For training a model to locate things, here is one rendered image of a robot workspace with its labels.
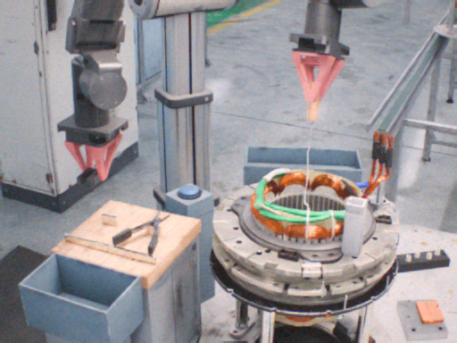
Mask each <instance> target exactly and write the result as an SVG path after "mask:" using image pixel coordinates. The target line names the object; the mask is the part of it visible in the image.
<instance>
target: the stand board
mask: <svg viewBox="0 0 457 343"><path fill-rule="evenodd" d="M158 212H160V215H159V218H163V217H165V216H167V215H169V214H170V217H169V218H168V219H167V220H165V221H164V222H161V223H159V226H160V227H162V238H159V239H158V241H159V242H158V244H157V247H156V249H155V250H154V252H153V254H152V255H154V256H156V265H154V264H148V263H144V262H140V261H138V260H134V259H131V258H128V257H125V256H122V255H116V254H113V253H108V252H105V251H102V250H98V249H95V248H92V247H86V246H82V245H79V244H75V243H72V242H69V241H66V240H65V239H64V240H62V242H61V243H60V244H58V245H57V246H56V247H54V248H53V249H52V254H54V253H55V252H56V253H59V254H63V255H68V256H71V257H75V258H78V259H81V260H85V261H88V262H91V263H94V264H101V265H103V266H107V267H111V268H113V269H117V270H121V271H124V272H130V273H132V274H136V275H139V276H142V288H144V289H149V288H150V287H151V286H153V285H154V284H155V282H156V281H157V279H158V278H159V277H161V276H162V274H163V273H164V272H165V271H166V270H167V268H168V267H169V266H170V265H171V264H172V263H173V262H174V261H175V259H176V258H177V257H179V256H180V254H181V252H182V251H183V250H184V249H185V248H186V247H187V246H188V245H189V244H190V243H191V242H192V241H193V240H194V239H195V237H196V235H197V234H198V233H199V232H200V231H201V221H200V220H197V219H194V218H190V217H186V216H181V215H177V214H173V213H165V212H162V211H157V210H154V209H149V208H145V207H141V206H137V205H130V204H126V203H122V202H117V201H114V200H109V201H108V202H107V204H105V205H104V206H103V207H102V208H100V209H99V211H96V212H95V213H94V214H93V215H92V216H91V217H90V218H89V219H87V220H86V221H84V222H83V223H82V224H81V225H80V226H79V227H78V228H77V229H76V230H74V231H73V232H72V233H71V234H72V235H75V236H79V237H82V238H88V239H92V240H95V241H98V242H103V243H105V244H108V245H113V246H114V244H113V243H112V236H114V235H116V234H118V233H120V232H121V231H122V230H125V229H127V228H130V229H132V228H135V227H136V226H138V225H141V224H143V223H145V222H148V221H152V220H153V219H154V218H155V216H156V215H157V213H158ZM102 213H107V214H110V215H114V216H117V218H118V227H113V226H110V225H105V224H102ZM151 237H152V236H150V235H146V234H145V229H144V230H143V231H140V232H138V233H133V234H132V237H131V238H129V239H127V240H125V241H123V243H120V244H119V245H117V246H116V247H123V248H126V249H129V250H134V251H137V252H140V253H144V254H148V244H149V241H150V239H151ZM148 255H149V254H148Z"/></svg>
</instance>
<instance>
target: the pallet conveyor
mask: <svg viewBox="0 0 457 343"><path fill-rule="evenodd" d="M449 10H450V9H449ZM449 10H447V13H446V14H445V16H444V17H443V18H442V20H441V21H440V22H439V24H438V25H439V26H440V25H442V24H443V22H444V21H445V18H447V16H448V14H449ZM435 34H436V33H435V32H434V31H433V32H432V33H431V34H430V37H429V38H428V39H427V41H426V42H425V43H424V46H422V47H421V48H420V50H419V51H418V53H417V55H416V56H414V59H413V60H412V61H411V63H410V65H409V66H407V69H406V70H405V72H404V73H403V75H402V76H401V77H400V79H399V80H398V81H397V82H396V83H395V85H394V87H393V88H392V89H391V92H389V93H388V95H387V96H386V99H384V101H383V102H382V103H381V106H380V107H379V108H378V109H377V110H376V112H375V113H374V115H373V116H371V118H370V121H369V122H368V123H367V124H366V131H367V132H369V131H370V129H371V128H372V126H373V125H374V123H375V122H376V121H377V119H378V117H379V116H380V114H382V113H383V110H384V109H385V108H386V107H387V104H388V102H389V101H391V99H392V98H393V95H394V94H395V93H396V92H397V91H396V90H397V89H398V88H399V87H400V86H401V84H402V83H403V81H404V80H405V78H406V77H407V75H408V74H409V72H410V71H411V69H412V68H413V66H414V65H415V63H416V62H417V61H418V60H419V57H421V55H422V53H423V52H424V51H425V49H426V48H427V46H428V43H430V41H431V39H432V38H433V37H434V36H435ZM449 40H450V38H446V37H443V36H440V35H438V37H437V38H436V41H435V42H434V43H433V45H432V47H430V49H429V50H428V52H427V54H426V55H425V57H424V59H423V60H422V61H421V63H420V65H419V66H418V68H417V70H416V71H415V72H414V73H413V76H411V78H410V81H409V82H407V84H406V87H405V88H404V89H403V92H402V93H401V95H399V96H398V98H397V100H396V101H395V102H394V105H393V106H392V107H391V109H390V110H389V112H388V113H387V115H386V117H385V118H384V120H383V121H382V122H381V123H380V125H379V127H378V129H377V132H380V135H379V141H380V144H381V142H382V139H381V134H383V133H384V135H387V136H389V137H390V134H391V136H392V134H393V137H394V142H393V146H392V148H393V149H394V152H393V159H392V167H391V168H389V171H390V174H389V178H388V179H387V180H386V192H385V199H387V200H388V202H392V203H395V194H396V188H397V181H398V174H399V168H400V161H401V148H402V142H403V125H407V126H410V127H413V128H417V129H422V130H425V136H426V137H425V142H424V147H423V153H422V154H423V156H422V159H421V160H422V163H421V164H423V165H428V162H429V161H430V160H431V158H430V157H429V155H430V153H431V143H433V144H438V145H442V146H450V147H455V148H457V142H452V141H448V140H443V139H439V138H437V136H436V134H435V133H434V131H436V132H441V133H445V134H451V135H455V136H457V127H455V126H451V125H445V124H441V123H435V116H436V100H437V91H438V85H439V82H438V79H439V74H440V63H441V58H445V59H452V60H451V70H450V75H449V76H450V79H449V85H448V95H447V97H448V99H446V103H447V104H453V91H454V89H457V81H456V80H455V76H456V66H457V39H454V40H453V50H452V53H451V54H450V53H444V49H445V48H446V45H447V44H448V43H449V42H448V41H449ZM431 73H432V75H431V81H430V91H429V103H428V113H427V115H428V119H427V121H422V120H419V119H415V118H411V117H407V115H408V113H409V111H410V110H411V108H412V106H413V105H414V103H415V101H416V99H417V98H418V96H419V93H420V92H421V90H422V88H423V87H424V86H425V84H426V81H427V80H428V77H429V75H430V74H431ZM386 133H387V134H386Z"/></svg>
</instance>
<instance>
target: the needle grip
mask: <svg viewBox="0 0 457 343"><path fill-rule="evenodd" d="M315 84H316V82H311V83H310V86H309V88H310V91H311V92H312V90H313V87H314V86H315ZM319 105H320V95H319V96H318V97H317V99H316V100H315V102H309V103H308V110H307V119H306V120H307V121H317V120H318V113H319Z"/></svg>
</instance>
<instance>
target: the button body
mask: <svg viewBox="0 0 457 343"><path fill-rule="evenodd" d="M180 188H181V187H180ZM180 188H176V189H174V190H172V191H171V192H169V193H167V194H165V205H166V213H173V214H177V215H181V216H186V217H190V218H194V219H197V220H200V221H201V231H200V232H199V233H198V246H199V261H200V284H201V304H203V303H204V302H205V301H207V300H208V299H210V298H212V297H214V296H215V278H214V277H213V274H212V271H211V266H210V253H211V250H212V236H213V233H214V229H213V216H214V194H213V193H211V192H209V191H207V190H205V189H203V188H199V187H198V188H199V189H201V191H202V195H201V196H200V197H198V198H197V199H193V200H185V199H181V198H179V197H177V191H178V190H179V189H180Z"/></svg>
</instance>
